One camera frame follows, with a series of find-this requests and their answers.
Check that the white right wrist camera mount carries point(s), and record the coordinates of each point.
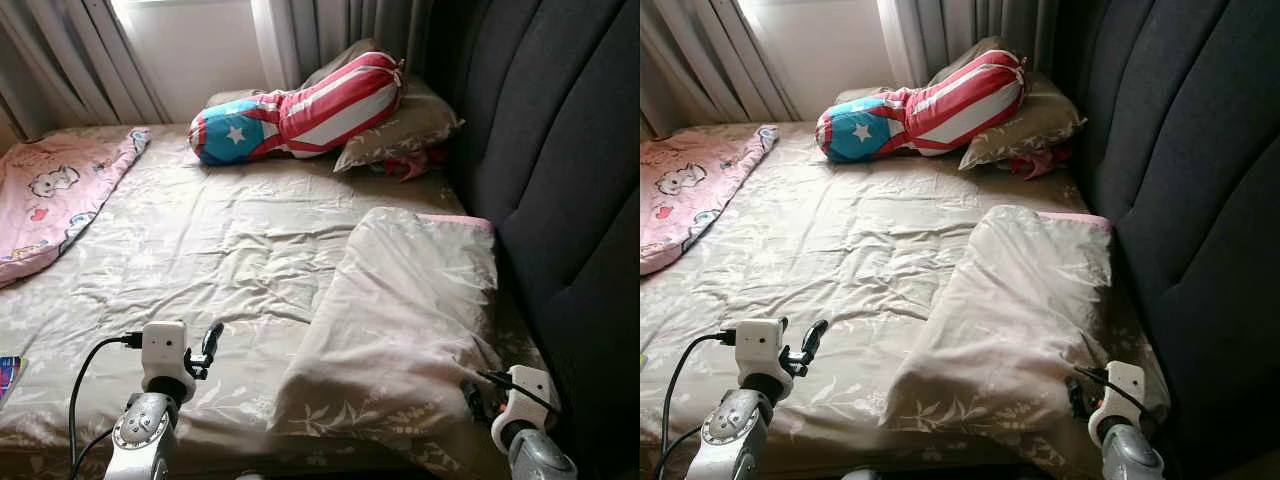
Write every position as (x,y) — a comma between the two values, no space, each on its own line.
(1125,385)
(530,390)

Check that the dark grey upholstered headboard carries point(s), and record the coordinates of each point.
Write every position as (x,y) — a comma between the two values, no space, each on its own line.
(560,200)
(1190,200)

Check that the colourful comic book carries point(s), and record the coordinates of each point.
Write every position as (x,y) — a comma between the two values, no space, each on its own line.
(8,380)

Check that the red cloth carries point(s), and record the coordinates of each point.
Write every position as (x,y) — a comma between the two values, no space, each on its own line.
(1035,163)
(410,165)

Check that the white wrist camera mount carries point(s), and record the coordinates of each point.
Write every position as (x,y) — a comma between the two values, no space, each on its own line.
(758,350)
(530,390)
(1125,385)
(163,355)

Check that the stars and stripes bolster pillow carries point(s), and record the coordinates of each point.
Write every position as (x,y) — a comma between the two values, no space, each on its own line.
(320,105)
(950,100)

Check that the pink cartoon print blanket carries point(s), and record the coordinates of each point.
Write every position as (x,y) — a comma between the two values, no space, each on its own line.
(50,200)
(690,190)

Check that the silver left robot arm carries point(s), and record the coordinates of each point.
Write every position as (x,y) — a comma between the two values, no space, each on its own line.
(730,440)
(140,440)

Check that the bed with beige floral sheet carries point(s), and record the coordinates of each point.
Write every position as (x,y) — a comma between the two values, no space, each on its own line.
(220,250)
(850,250)

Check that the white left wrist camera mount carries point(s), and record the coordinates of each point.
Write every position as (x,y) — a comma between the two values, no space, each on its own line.
(163,355)
(758,350)

